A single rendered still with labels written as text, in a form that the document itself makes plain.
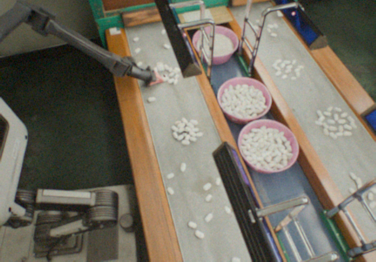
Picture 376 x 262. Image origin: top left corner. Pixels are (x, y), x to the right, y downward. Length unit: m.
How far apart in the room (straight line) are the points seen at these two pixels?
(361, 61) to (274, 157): 1.95
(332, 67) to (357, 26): 1.80
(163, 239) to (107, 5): 1.31
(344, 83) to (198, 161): 0.88
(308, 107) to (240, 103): 0.33
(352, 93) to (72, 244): 1.53
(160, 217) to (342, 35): 2.69
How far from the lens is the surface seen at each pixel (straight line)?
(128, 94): 1.50
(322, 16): 3.51
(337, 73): 1.74
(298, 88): 1.62
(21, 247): 1.64
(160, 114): 1.42
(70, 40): 1.39
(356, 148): 1.51
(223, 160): 0.90
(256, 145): 1.35
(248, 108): 1.47
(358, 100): 1.66
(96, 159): 2.23
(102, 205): 1.21
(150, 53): 1.72
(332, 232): 1.34
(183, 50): 1.18
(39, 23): 1.41
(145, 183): 1.23
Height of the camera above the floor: 1.89
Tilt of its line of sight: 56 degrees down
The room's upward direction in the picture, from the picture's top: 2 degrees counter-clockwise
